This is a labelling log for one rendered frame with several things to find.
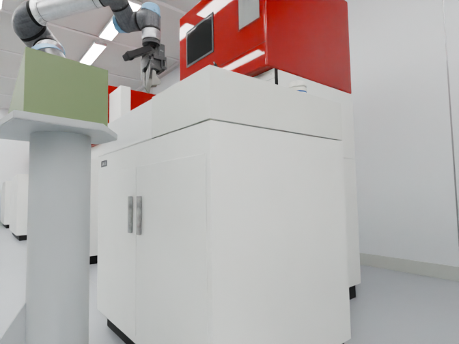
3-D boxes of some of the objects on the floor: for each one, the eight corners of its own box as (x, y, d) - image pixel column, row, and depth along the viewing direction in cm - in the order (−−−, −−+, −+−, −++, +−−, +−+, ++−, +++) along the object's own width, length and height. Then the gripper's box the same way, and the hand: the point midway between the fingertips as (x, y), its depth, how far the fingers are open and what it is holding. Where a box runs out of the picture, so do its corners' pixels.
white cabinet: (204, 297, 191) (202, 162, 197) (352, 362, 116) (342, 141, 122) (93, 327, 151) (95, 156, 156) (209, 454, 76) (205, 119, 82)
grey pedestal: (-152, 623, 47) (-119, 80, 52) (-139, 459, 76) (-120, 123, 82) (147, 428, 84) (147, 125, 90) (78, 369, 114) (81, 143, 119)
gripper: (167, 41, 128) (168, 93, 127) (157, 50, 135) (158, 98, 134) (147, 35, 123) (147, 89, 121) (138, 44, 130) (138, 95, 128)
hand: (146, 89), depth 126 cm, fingers closed
